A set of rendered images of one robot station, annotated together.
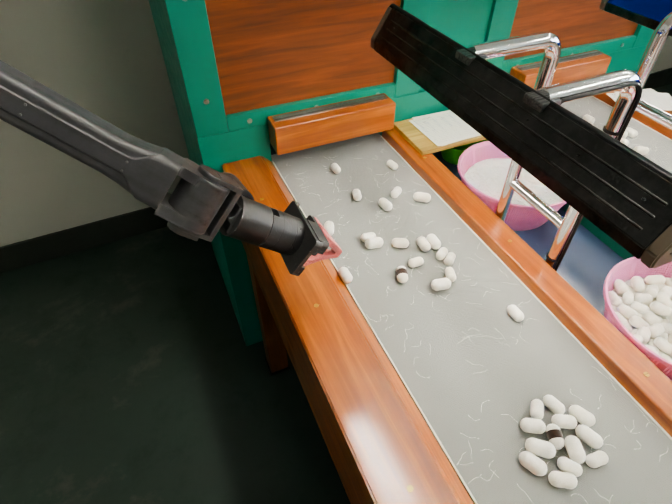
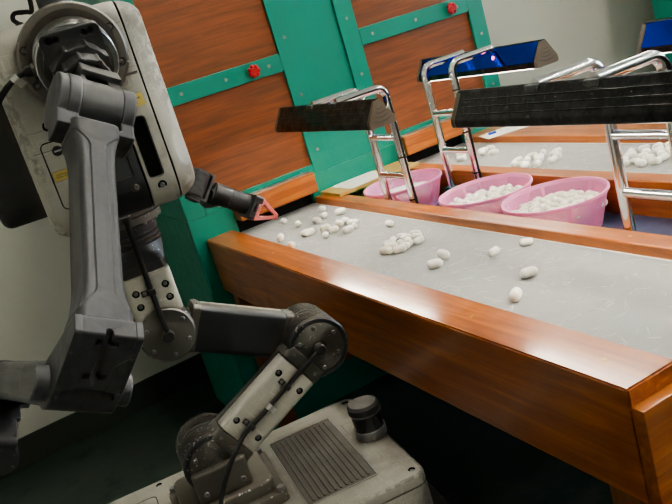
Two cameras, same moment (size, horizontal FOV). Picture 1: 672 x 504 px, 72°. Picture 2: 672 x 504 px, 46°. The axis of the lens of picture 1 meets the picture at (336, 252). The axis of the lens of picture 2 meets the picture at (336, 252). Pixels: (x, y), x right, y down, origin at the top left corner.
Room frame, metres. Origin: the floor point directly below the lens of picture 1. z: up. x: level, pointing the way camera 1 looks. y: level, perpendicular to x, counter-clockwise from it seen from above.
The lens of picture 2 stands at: (-1.68, -0.13, 1.32)
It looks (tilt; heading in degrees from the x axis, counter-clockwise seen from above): 16 degrees down; 0
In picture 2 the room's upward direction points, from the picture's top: 17 degrees counter-clockwise
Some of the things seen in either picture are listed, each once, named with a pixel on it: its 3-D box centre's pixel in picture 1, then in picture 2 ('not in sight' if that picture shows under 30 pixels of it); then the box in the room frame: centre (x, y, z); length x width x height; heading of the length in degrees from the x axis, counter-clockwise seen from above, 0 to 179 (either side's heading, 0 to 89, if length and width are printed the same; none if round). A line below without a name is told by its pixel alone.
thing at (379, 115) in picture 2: (495, 96); (326, 115); (0.61, -0.22, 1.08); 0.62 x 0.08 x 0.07; 23
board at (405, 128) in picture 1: (462, 125); (369, 178); (1.08, -0.33, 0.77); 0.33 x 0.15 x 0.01; 113
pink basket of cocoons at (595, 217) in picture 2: not in sight; (557, 212); (0.22, -0.70, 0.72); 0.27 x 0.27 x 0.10
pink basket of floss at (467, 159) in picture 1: (512, 187); (405, 194); (0.88, -0.41, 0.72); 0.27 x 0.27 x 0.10
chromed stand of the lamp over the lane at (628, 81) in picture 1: (510, 187); (366, 165); (0.64, -0.30, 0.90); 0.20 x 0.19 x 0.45; 23
